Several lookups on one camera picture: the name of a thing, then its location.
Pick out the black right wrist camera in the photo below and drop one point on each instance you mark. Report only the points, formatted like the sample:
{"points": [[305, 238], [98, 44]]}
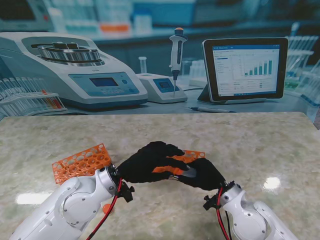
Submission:
{"points": [[211, 203]]}

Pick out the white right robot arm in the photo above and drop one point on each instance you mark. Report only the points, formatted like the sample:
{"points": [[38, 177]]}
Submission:
{"points": [[250, 217]]}

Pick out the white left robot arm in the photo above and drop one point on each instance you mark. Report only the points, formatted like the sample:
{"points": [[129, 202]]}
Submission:
{"points": [[67, 207]]}

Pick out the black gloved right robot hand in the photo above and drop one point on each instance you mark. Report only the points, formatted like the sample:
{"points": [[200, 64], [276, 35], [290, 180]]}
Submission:
{"points": [[207, 175]]}

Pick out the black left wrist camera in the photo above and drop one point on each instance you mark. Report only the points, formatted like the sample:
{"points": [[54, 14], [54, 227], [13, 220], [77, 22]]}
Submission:
{"points": [[126, 193]]}

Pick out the printed laboratory backdrop poster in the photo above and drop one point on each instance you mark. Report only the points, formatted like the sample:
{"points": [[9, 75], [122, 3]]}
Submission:
{"points": [[160, 62]]}

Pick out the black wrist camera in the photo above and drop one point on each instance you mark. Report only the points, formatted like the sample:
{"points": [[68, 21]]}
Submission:
{"points": [[211, 203], [126, 193]]}

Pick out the orange test tube rack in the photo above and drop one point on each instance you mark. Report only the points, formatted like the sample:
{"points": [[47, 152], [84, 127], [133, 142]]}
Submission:
{"points": [[192, 155], [75, 165]]}

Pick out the clear plastic test tube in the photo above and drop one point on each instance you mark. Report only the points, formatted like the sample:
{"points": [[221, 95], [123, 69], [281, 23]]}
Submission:
{"points": [[191, 173]]}

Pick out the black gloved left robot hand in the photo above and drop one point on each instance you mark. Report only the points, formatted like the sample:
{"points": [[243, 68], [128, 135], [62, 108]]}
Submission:
{"points": [[142, 167]]}

